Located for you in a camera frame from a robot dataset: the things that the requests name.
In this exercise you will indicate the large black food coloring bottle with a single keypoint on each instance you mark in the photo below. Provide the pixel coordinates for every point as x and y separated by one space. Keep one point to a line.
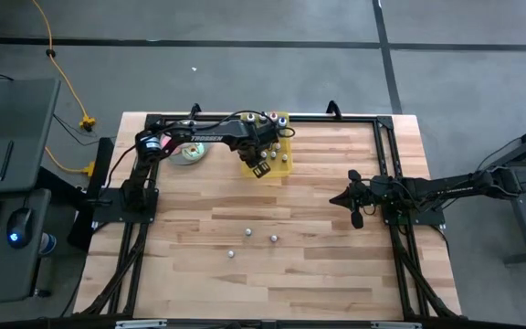
263 117

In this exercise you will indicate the large blue food coloring bottle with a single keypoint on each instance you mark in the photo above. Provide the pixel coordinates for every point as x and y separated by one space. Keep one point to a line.
282 122

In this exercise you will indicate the pink toy donut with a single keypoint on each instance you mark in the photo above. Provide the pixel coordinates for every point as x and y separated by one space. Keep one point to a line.
165 142

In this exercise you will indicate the green toy donut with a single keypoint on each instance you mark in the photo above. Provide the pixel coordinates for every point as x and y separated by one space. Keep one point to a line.
195 149

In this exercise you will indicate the translucent yellow plastic tray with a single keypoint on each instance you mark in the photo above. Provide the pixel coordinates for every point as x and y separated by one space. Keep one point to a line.
286 169

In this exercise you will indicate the blue and white can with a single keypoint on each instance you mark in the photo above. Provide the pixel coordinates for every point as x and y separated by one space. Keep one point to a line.
48 243

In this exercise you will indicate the black computer mouse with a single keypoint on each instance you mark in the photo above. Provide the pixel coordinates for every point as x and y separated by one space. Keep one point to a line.
18 224

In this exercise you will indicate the small black food coloring bottle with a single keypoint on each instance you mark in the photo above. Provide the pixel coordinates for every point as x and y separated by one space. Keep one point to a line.
248 231

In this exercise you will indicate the black pen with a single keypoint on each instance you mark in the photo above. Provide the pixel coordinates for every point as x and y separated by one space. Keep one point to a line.
6 160

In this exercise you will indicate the black aluminium table frame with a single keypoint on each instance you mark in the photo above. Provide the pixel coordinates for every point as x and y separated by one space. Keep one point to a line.
336 119

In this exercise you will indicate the small purple food coloring bottle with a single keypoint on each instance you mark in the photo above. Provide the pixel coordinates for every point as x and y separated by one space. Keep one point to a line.
273 155

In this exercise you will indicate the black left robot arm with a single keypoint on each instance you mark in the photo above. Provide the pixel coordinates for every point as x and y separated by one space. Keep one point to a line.
208 132

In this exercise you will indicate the black frame clamp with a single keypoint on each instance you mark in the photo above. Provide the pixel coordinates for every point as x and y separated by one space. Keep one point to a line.
333 109
194 109

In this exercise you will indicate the grey metal bracket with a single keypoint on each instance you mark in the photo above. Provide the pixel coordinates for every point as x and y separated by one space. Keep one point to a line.
140 324
395 325

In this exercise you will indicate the grey round plate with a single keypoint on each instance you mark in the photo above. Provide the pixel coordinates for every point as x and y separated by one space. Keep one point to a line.
183 160

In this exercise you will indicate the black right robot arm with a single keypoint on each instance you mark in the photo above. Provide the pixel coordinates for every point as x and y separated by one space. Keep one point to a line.
450 185

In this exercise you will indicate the dark grey desk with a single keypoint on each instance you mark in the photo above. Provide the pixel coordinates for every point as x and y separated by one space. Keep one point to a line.
12 109

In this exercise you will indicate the large pink food coloring bottle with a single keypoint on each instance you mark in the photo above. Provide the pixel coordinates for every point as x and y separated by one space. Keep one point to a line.
273 116

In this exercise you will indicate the small orange food coloring bottle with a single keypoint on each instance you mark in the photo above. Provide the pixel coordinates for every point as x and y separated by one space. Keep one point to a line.
230 253

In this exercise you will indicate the small red food coloring bottle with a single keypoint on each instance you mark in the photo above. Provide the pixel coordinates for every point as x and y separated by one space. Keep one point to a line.
273 238

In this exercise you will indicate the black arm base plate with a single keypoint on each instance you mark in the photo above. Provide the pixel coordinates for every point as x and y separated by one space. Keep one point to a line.
423 218
108 211

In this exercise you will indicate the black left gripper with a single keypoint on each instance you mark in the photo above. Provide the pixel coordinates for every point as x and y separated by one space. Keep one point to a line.
258 139

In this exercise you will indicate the large purple food coloring bottle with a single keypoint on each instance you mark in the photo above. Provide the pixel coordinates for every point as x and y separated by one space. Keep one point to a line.
250 117

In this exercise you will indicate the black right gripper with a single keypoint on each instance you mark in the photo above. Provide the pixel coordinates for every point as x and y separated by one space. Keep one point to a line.
364 196

